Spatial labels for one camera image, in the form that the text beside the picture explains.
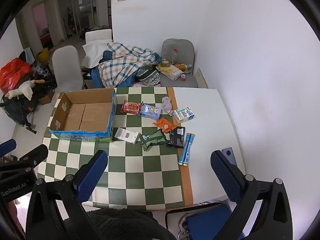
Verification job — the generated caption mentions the blue-grey phone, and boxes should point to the blue-grey phone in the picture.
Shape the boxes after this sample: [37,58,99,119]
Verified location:
[221,147,237,167]

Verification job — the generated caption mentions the long blue packet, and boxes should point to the long blue packet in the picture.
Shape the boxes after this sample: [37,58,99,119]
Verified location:
[178,133,196,166]

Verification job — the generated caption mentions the red snack packet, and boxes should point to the red snack packet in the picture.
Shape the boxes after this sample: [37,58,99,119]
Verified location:
[121,100,143,116]

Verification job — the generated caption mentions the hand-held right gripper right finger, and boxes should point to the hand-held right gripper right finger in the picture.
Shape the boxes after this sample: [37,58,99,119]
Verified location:
[210,150,293,240]

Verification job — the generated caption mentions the black snack packet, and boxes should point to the black snack packet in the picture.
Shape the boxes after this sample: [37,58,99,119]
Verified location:
[166,127,186,148]

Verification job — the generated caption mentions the purple fleece sock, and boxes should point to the purple fleece sock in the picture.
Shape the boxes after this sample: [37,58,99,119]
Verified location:
[161,97,174,117]

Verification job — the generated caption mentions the orange snack packet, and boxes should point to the orange snack packet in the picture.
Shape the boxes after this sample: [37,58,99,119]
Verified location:
[153,117,177,133]

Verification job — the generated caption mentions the blue cat-print tissue pack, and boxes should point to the blue cat-print tissue pack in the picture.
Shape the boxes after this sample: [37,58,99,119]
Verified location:
[139,104,162,120]

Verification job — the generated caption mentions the cardboard box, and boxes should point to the cardboard box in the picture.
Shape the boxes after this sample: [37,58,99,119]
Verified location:
[49,88,118,143]

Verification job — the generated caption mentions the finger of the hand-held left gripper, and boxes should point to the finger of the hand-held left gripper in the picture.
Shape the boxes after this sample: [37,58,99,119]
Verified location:
[0,139,17,157]
[0,144,49,174]

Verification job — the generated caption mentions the clear plastic bottle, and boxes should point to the clear plastic bottle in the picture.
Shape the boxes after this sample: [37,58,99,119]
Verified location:
[170,48,180,64]

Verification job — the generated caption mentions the blue chair cushion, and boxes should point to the blue chair cushion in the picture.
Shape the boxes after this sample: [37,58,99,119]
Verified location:
[165,201,247,240]

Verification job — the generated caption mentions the plaid blanket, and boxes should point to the plaid blanket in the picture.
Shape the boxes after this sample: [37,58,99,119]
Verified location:
[91,42,162,88]

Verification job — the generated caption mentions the white flat board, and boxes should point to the white flat board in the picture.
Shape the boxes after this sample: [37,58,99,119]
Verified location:
[196,67,208,88]

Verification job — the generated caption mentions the white chair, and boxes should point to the white chair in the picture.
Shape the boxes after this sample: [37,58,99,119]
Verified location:
[85,29,113,44]
[52,45,85,92]

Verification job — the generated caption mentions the white and yellow pack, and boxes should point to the white and yellow pack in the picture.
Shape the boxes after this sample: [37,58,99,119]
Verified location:
[156,64,183,81]

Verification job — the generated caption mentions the grey chair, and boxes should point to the grey chair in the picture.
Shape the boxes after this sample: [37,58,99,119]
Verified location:
[160,39,199,88]

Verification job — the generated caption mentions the green checkered table mat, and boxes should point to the green checkered table mat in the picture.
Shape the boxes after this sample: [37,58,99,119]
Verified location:
[37,87,194,210]

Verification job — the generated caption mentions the blue face mask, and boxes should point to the blue face mask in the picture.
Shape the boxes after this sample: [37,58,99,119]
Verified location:
[25,47,35,63]

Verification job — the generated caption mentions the metal key rings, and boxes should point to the metal key rings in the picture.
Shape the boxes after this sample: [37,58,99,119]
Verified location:
[178,212,198,240]

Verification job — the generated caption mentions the white goose plush toy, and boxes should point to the white goose plush toy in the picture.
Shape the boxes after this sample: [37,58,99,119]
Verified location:
[5,79,45,101]

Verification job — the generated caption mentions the red plastic bag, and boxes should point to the red plastic bag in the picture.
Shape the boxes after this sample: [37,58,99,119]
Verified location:
[0,57,33,90]

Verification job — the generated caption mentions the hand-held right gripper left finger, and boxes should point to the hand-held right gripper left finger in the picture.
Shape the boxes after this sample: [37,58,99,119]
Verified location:
[26,150,108,240]

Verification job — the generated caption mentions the green snack packet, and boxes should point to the green snack packet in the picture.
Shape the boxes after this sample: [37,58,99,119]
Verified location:
[139,129,168,152]

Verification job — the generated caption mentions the black and white patterned cloth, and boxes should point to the black and white patterned cloth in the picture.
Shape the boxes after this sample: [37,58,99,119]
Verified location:
[136,64,162,87]

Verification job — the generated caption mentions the yellow bucket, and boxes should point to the yellow bucket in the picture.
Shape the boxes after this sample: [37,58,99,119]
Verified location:
[35,48,50,63]

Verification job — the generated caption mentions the glass sliding door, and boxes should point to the glass sliding door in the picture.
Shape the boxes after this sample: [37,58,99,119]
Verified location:
[56,0,110,40]

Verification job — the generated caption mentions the black stroller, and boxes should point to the black stroller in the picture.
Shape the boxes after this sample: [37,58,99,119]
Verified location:
[0,80,58,134]

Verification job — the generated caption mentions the white and blue tissue pack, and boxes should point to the white and blue tissue pack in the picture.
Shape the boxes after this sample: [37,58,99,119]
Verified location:
[173,107,195,124]

